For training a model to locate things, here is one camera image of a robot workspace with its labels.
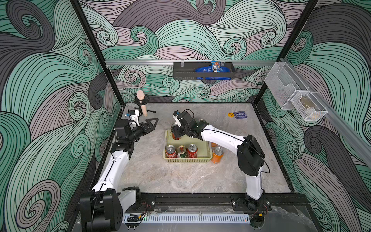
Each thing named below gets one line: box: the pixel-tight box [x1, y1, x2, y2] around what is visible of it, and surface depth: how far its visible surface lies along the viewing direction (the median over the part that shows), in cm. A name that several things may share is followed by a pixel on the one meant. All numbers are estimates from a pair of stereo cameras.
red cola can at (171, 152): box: [165, 144, 178, 159], surface depth 83 cm
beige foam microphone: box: [136, 89, 148, 117], surface depth 90 cm
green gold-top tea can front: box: [176, 145, 188, 159], surface depth 83 cm
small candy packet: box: [211, 60, 221, 73], surface depth 92 cm
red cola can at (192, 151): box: [186, 143, 199, 159], surface depth 84 cm
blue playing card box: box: [233, 110, 248, 120], surface depth 113 cm
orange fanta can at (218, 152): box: [210, 146, 224, 164], surface depth 83 cm
